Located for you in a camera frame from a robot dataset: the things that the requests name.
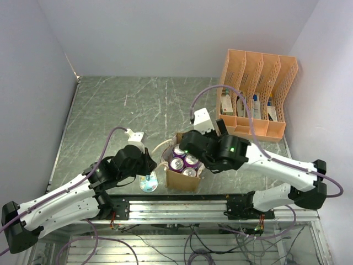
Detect purple Fanta can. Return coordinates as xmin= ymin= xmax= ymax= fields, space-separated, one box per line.
xmin=184 ymin=153 xmax=199 ymax=169
xmin=172 ymin=144 xmax=186 ymax=159

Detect canvas bag with rope handles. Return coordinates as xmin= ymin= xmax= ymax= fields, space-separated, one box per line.
xmin=152 ymin=132 xmax=205 ymax=192

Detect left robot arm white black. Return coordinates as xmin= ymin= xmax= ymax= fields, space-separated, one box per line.
xmin=1 ymin=145 xmax=157 ymax=254

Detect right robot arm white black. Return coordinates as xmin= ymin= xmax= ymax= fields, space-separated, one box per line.
xmin=179 ymin=130 xmax=327 ymax=220

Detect blue correction tape package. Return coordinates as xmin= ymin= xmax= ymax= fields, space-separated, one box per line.
xmin=139 ymin=171 xmax=158 ymax=193

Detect white red box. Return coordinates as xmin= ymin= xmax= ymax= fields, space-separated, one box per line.
xmin=221 ymin=93 xmax=234 ymax=116

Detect silver top soda can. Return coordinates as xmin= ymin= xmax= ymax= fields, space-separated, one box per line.
xmin=182 ymin=167 xmax=197 ymax=177

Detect white blue tube box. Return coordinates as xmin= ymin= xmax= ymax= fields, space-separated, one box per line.
xmin=252 ymin=93 xmax=261 ymax=119

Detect orange plastic file organizer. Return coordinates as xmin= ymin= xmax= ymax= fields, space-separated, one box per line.
xmin=216 ymin=49 xmax=298 ymax=142

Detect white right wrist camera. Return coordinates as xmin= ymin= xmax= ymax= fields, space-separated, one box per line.
xmin=191 ymin=108 xmax=215 ymax=135

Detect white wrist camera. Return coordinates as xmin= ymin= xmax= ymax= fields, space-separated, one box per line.
xmin=191 ymin=108 xmax=215 ymax=135
xmin=125 ymin=128 xmax=147 ymax=153

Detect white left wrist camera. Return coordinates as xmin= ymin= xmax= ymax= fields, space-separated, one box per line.
xmin=125 ymin=128 xmax=147 ymax=153

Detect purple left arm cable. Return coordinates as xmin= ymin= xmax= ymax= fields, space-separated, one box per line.
xmin=0 ymin=126 xmax=129 ymax=241

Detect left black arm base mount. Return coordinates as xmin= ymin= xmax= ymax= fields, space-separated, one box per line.
xmin=111 ymin=200 xmax=130 ymax=220

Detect aluminium frame rail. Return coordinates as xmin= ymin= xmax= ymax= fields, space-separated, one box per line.
xmin=113 ymin=200 xmax=320 ymax=224

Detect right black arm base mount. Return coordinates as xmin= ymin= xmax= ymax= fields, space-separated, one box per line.
xmin=223 ymin=191 xmax=275 ymax=220

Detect tangled floor cables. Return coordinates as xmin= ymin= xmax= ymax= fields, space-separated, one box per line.
xmin=57 ymin=220 xmax=301 ymax=265

